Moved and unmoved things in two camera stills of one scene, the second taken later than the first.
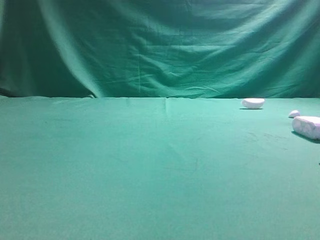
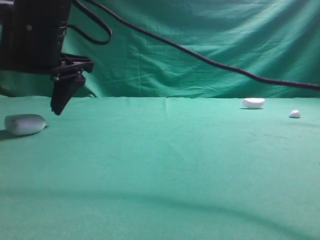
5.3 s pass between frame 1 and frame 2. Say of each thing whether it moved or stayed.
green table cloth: stayed
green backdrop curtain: stayed
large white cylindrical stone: moved
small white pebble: stayed
